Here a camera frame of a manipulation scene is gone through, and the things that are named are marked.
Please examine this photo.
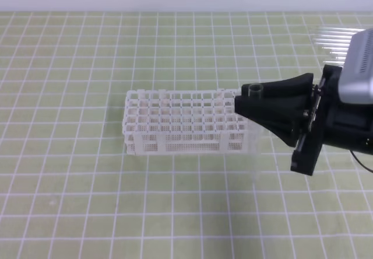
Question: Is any green checkered tablecloth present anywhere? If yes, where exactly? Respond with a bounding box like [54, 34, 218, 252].
[1, 12, 372, 258]

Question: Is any white plastic test tube rack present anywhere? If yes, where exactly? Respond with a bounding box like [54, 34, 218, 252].
[122, 89, 262, 156]

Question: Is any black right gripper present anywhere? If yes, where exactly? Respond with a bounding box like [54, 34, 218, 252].
[234, 65, 347, 175]

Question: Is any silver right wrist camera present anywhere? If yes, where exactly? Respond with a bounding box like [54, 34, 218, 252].
[338, 29, 372, 104]

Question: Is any clear test tube top row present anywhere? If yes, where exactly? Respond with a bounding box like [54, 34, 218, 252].
[311, 27, 364, 36]

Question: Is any clear test tube second row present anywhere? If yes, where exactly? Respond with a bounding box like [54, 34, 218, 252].
[313, 37, 351, 47]

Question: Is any clear test tube third row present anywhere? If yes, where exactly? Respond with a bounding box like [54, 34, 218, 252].
[322, 44, 349, 55]

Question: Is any black right camera cable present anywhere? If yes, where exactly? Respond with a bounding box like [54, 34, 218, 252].
[349, 150, 373, 173]

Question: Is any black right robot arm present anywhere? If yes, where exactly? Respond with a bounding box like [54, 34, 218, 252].
[234, 65, 372, 176]

